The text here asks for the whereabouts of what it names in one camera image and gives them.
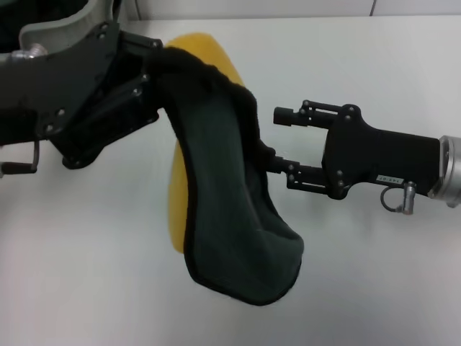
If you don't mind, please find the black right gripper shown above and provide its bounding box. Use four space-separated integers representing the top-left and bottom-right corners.
265 99 442 201

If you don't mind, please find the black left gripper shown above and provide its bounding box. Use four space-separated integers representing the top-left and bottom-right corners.
0 21 165 170

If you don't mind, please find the dark green and yellow towel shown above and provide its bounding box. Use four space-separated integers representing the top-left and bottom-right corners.
146 31 306 298

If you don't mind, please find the grey perforated plastic storage box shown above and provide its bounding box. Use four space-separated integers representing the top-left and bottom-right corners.
17 0 125 55

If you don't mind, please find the silver plug with cable loop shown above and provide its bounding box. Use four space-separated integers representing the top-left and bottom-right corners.
10 42 48 61

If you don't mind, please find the grey cable with silver plug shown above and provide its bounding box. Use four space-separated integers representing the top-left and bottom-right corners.
380 182 419 216

